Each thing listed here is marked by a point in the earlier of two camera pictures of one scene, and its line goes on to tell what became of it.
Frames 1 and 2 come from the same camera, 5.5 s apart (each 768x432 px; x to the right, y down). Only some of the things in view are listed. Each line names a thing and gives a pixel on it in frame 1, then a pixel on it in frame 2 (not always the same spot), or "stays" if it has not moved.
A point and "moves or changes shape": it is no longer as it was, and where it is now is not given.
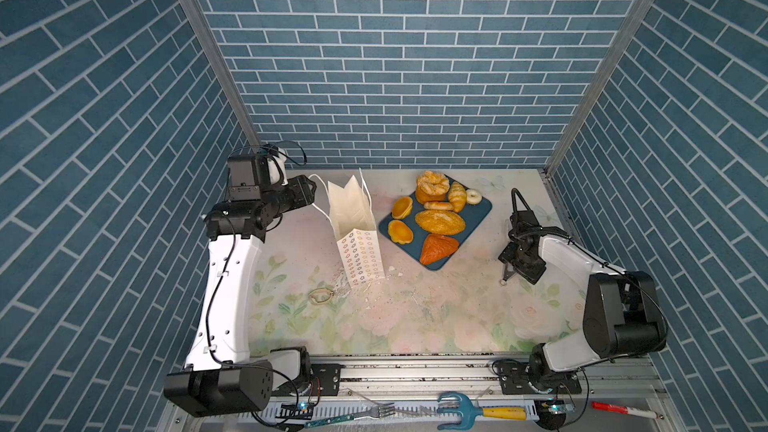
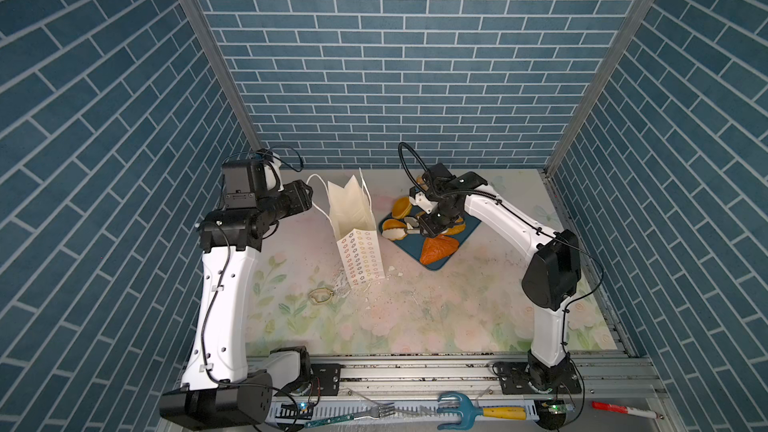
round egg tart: (402, 208) stays
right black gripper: (528, 274) -> (429, 228)
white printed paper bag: (352, 219) stays
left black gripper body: (292, 195) stays
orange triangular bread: (436, 247) stays
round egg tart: (400, 232) moves or changes shape
